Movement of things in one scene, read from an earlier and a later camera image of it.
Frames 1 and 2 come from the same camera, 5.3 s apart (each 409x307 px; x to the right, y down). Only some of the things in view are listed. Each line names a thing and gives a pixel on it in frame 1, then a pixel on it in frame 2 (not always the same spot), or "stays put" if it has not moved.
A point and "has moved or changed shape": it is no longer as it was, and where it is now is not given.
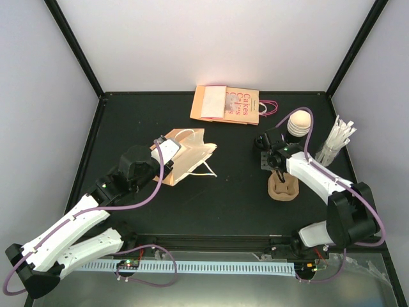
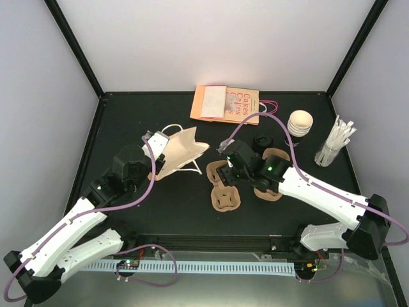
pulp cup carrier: [287, 190] has moved or changed shape
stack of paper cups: [299, 123] stays put
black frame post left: [62, 24] stays put
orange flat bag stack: [209, 103] stays put
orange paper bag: [192, 156] has moved or changed shape
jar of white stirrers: [337, 137] stays put
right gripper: [263, 162] to [228, 179]
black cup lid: [262, 142] stays put
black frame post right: [373, 16] stays put
